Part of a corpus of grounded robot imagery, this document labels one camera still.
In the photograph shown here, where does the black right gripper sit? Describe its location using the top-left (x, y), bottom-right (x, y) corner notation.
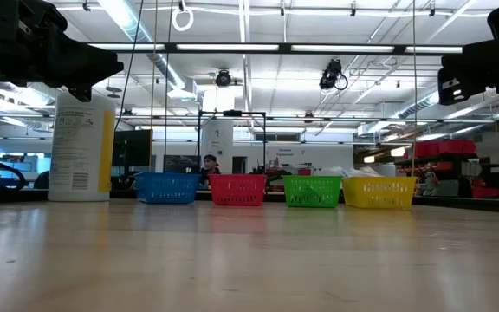
top-left (437, 36), bottom-right (499, 107)

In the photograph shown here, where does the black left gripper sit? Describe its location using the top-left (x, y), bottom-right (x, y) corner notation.
top-left (13, 0), bottom-right (125, 103)

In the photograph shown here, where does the blue white toothbrush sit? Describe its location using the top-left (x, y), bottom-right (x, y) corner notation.
top-left (325, 166), bottom-right (383, 179)

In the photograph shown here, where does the white LED light bar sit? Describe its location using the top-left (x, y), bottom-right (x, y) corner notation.
top-left (290, 44), bottom-right (396, 54)
top-left (405, 45), bottom-right (463, 55)
top-left (88, 42), bottom-right (166, 52)
top-left (175, 42), bottom-right (280, 53)

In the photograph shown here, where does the white wipes canister yellow label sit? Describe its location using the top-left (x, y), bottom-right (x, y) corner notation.
top-left (48, 88), bottom-right (116, 203)

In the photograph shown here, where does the large black monitor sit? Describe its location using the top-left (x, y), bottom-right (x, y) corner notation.
top-left (113, 128), bottom-right (154, 168)

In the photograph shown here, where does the shelf with red bins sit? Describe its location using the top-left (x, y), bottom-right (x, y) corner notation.
top-left (394, 138), bottom-right (499, 198)

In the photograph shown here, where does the small black monitor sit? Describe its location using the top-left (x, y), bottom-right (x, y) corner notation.
top-left (164, 154), bottom-right (202, 174)

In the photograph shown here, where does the blue plastic basket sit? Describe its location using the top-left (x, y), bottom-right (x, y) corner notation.
top-left (134, 172), bottom-right (202, 205)

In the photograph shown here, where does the person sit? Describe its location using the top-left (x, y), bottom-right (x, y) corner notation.
top-left (200, 153), bottom-right (221, 188)

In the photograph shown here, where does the yellow plastic basket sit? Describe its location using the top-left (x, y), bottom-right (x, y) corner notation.
top-left (340, 175), bottom-right (418, 211)

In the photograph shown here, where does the red plastic basket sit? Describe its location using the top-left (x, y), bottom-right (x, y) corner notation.
top-left (208, 173), bottom-right (268, 207)

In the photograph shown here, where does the green plastic basket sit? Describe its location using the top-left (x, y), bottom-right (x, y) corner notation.
top-left (282, 174), bottom-right (343, 209)

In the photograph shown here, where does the long black hanging cable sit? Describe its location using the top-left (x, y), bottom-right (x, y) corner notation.
top-left (113, 0), bottom-right (146, 131)

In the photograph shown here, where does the white hanging ring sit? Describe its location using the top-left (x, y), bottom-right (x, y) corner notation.
top-left (171, 3), bottom-right (195, 33)

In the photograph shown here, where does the round black ceiling camera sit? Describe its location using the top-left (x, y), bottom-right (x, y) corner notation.
top-left (214, 68), bottom-right (233, 88)

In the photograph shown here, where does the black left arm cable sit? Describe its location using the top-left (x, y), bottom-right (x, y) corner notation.
top-left (0, 140), bottom-right (29, 192)

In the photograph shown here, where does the black metal stand frame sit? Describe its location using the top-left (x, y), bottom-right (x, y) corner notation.
top-left (196, 109), bottom-right (268, 175)

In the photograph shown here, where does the black overhead camera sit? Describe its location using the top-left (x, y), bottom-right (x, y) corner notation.
top-left (318, 58), bottom-right (349, 92)

